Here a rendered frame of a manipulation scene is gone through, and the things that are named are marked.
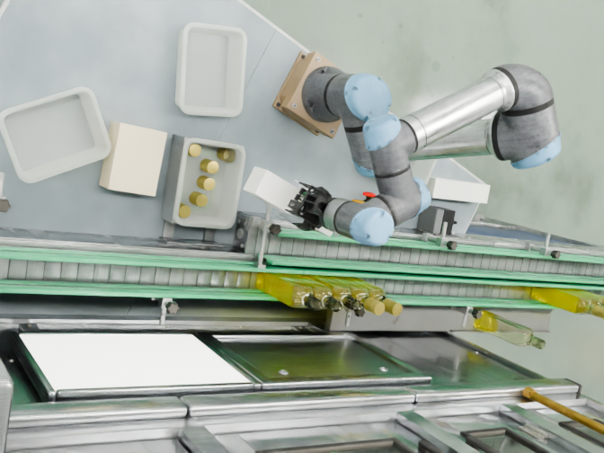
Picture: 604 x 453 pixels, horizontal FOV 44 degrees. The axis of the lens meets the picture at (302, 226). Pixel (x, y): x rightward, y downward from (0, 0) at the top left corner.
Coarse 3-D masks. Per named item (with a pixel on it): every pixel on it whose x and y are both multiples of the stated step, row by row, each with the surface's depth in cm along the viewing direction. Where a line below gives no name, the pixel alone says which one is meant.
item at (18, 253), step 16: (0, 256) 156; (16, 256) 158; (32, 256) 160; (48, 256) 162; (64, 256) 164; (80, 256) 167; (96, 256) 170; (112, 256) 175; (128, 256) 177; (144, 256) 179; (160, 256) 183; (272, 272) 192; (288, 272) 195; (304, 272) 197; (320, 272) 200; (336, 272) 203; (352, 272) 207; (368, 272) 211; (384, 272) 218; (400, 272) 222; (576, 288) 258; (592, 288) 262
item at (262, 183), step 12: (252, 180) 172; (264, 180) 169; (276, 180) 171; (252, 192) 170; (264, 192) 170; (276, 192) 171; (288, 192) 173; (276, 204) 172; (288, 204) 174; (324, 228) 180
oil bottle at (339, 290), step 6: (306, 276) 200; (312, 276) 199; (318, 276) 200; (324, 276) 202; (324, 282) 194; (330, 282) 195; (336, 282) 196; (330, 288) 191; (336, 288) 190; (342, 288) 191; (348, 288) 192; (336, 294) 189; (342, 294) 189; (348, 294) 190; (342, 306) 190
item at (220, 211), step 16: (208, 144) 189; (224, 144) 192; (192, 160) 196; (240, 160) 196; (192, 176) 197; (208, 176) 199; (224, 176) 201; (240, 176) 196; (176, 192) 188; (208, 192) 200; (224, 192) 201; (176, 208) 188; (192, 208) 198; (208, 208) 201; (224, 208) 200; (192, 224) 191; (208, 224) 194; (224, 224) 197
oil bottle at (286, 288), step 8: (264, 272) 196; (256, 280) 200; (264, 280) 196; (272, 280) 192; (280, 280) 189; (288, 280) 188; (296, 280) 190; (264, 288) 196; (272, 288) 192; (280, 288) 189; (288, 288) 186; (296, 288) 184; (304, 288) 184; (272, 296) 192; (280, 296) 189; (288, 296) 186; (296, 296) 183; (288, 304) 186; (296, 304) 183
